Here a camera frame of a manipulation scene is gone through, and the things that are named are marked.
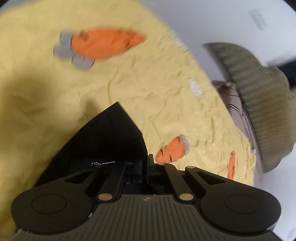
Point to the white wall socket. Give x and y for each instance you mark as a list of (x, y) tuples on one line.
[(258, 18)]

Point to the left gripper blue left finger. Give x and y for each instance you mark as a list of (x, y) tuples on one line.
[(117, 176)]

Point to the yellow carrot print quilt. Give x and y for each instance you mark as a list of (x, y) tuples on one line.
[(45, 100)]

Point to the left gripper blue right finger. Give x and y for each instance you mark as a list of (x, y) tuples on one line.
[(168, 178)]

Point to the black pants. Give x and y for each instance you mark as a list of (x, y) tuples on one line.
[(111, 136)]

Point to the olive padded headboard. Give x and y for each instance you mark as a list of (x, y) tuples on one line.
[(269, 101)]

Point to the striped brown pillow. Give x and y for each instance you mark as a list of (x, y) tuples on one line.
[(235, 106)]

